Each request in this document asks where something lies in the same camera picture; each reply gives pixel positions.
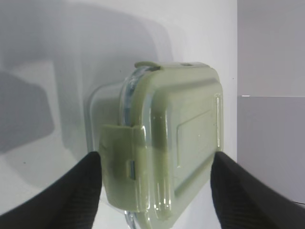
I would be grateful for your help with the glass container with green lid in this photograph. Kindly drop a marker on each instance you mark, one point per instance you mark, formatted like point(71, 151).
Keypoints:
point(157, 132)

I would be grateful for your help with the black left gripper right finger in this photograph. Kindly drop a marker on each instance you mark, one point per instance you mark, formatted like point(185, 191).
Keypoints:
point(243, 202)

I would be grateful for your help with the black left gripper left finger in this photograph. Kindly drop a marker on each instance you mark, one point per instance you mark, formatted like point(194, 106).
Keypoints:
point(69, 203)

